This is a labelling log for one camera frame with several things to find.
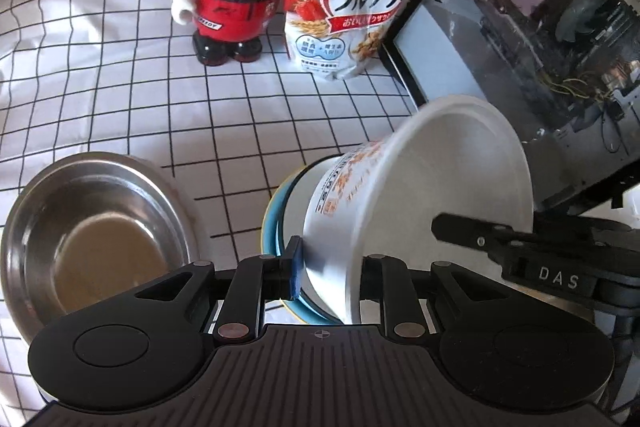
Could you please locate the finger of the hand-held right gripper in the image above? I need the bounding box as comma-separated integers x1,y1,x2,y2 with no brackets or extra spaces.
431,212,516,260

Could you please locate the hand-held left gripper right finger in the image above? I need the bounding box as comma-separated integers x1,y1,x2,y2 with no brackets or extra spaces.
357,253,496,339

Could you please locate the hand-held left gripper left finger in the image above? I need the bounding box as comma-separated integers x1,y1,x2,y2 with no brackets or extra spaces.
135,237,303,340

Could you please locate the white enamel bowl blue rim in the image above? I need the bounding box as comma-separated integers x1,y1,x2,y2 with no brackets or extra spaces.
261,164,351,325

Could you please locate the white paper bowl orange print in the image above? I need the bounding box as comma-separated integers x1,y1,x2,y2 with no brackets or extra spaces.
300,94,536,325

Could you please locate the stainless steel bowl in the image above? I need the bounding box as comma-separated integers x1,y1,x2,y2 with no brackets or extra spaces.
0,152,203,343

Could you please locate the glass-sided computer case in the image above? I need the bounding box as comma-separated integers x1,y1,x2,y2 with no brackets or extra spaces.
377,0,640,212

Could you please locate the white black checked tablecloth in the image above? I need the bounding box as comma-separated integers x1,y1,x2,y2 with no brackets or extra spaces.
0,0,451,408

